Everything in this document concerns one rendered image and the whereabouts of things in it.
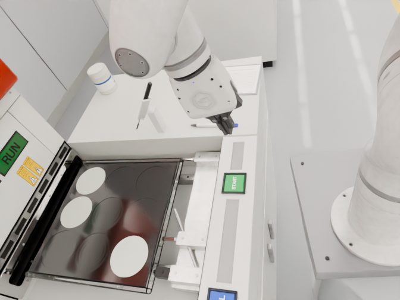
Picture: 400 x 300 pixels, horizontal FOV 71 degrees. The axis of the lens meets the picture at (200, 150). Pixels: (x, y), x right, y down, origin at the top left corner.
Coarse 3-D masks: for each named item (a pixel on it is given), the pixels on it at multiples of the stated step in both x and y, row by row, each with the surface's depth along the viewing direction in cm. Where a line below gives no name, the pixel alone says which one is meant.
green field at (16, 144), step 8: (16, 136) 75; (8, 144) 73; (16, 144) 75; (24, 144) 78; (8, 152) 73; (16, 152) 75; (0, 160) 71; (8, 160) 73; (0, 168) 71; (8, 168) 73
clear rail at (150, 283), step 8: (176, 176) 80; (176, 184) 78; (168, 208) 74; (168, 216) 72; (160, 240) 68; (160, 248) 67; (160, 256) 67; (152, 264) 65; (152, 272) 64; (152, 280) 63; (152, 288) 63
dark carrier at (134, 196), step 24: (120, 168) 88; (144, 168) 85; (168, 168) 83; (72, 192) 87; (96, 192) 84; (120, 192) 82; (144, 192) 80; (168, 192) 77; (96, 216) 79; (120, 216) 77; (144, 216) 75; (48, 240) 78; (72, 240) 76; (96, 240) 74; (120, 240) 72; (48, 264) 73; (72, 264) 71; (96, 264) 69; (144, 264) 66
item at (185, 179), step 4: (180, 176) 86; (184, 176) 86; (188, 176) 85; (192, 176) 85; (180, 180) 86; (184, 180) 85; (188, 180) 85; (192, 180) 84; (180, 184) 87; (184, 184) 87; (188, 184) 87; (192, 184) 86
